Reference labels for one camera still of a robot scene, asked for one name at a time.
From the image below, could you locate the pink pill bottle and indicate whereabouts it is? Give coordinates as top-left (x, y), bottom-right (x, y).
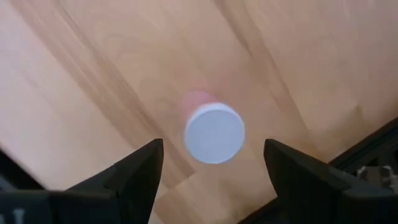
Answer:
top-left (182, 90), bottom-right (246, 166)

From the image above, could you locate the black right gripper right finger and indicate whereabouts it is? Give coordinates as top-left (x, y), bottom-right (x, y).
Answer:
top-left (264, 139), bottom-right (398, 224)

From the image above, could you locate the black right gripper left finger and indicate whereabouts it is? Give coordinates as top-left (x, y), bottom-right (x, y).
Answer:
top-left (67, 138), bottom-right (165, 224)

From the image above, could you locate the black aluminium table frame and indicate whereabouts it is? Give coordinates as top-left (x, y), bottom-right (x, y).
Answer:
top-left (236, 116), bottom-right (398, 224)

